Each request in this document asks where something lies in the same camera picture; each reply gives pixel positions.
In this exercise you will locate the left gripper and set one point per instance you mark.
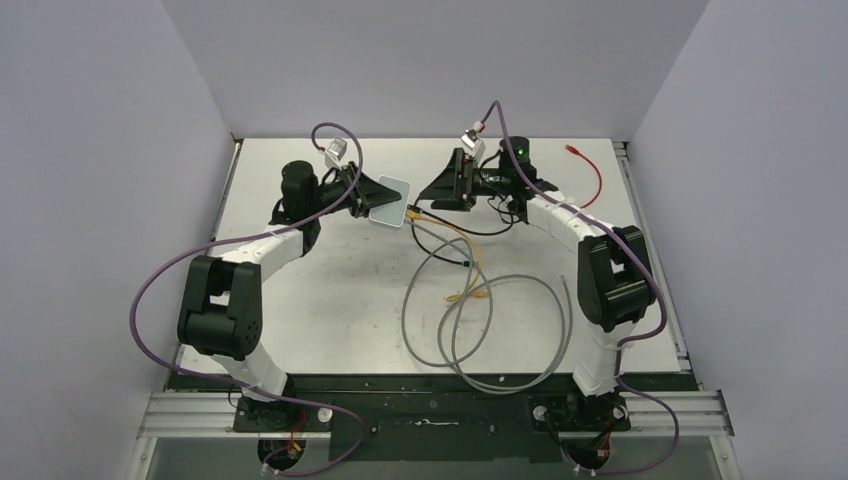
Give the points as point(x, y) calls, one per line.
point(368, 193)

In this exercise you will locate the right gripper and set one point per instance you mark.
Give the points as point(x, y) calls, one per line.
point(452, 189)

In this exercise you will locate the white network switch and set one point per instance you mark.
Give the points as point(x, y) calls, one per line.
point(392, 214)

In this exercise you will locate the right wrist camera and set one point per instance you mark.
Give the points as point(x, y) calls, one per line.
point(472, 143)

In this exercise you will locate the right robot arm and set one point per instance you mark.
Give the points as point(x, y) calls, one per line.
point(615, 284)

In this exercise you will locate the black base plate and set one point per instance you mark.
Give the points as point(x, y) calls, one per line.
point(425, 418)

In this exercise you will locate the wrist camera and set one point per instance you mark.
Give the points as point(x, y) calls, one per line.
point(472, 143)
point(334, 153)

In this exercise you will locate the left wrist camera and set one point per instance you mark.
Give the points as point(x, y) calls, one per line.
point(334, 153)

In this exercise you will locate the aluminium rail frame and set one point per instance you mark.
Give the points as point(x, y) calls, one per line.
point(707, 417)

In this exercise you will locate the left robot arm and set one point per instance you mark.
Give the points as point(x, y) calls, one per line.
point(221, 315)

